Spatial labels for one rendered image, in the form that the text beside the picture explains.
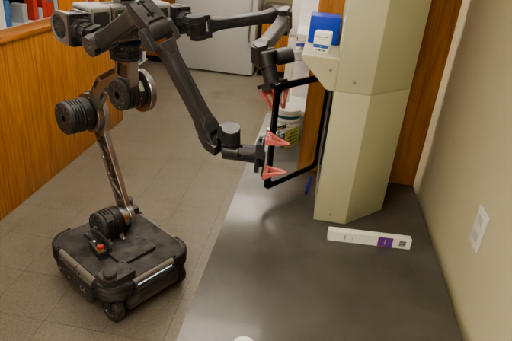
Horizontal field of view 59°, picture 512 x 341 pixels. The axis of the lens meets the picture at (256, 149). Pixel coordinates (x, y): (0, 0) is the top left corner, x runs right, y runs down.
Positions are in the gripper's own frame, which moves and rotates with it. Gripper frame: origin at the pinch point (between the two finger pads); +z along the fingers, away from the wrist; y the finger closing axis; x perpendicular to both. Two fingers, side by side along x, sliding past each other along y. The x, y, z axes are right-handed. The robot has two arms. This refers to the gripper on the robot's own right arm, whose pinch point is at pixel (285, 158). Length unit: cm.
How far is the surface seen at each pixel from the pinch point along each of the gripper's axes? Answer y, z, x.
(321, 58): 30.4, 6.7, 8.8
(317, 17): 39.2, 3.7, 28.3
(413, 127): -1, 46, 46
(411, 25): 41, 32, 18
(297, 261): -26.4, 8.0, -15.5
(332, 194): -15.3, 16.9, 9.0
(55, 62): -31, -184, 174
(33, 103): -53, -184, 144
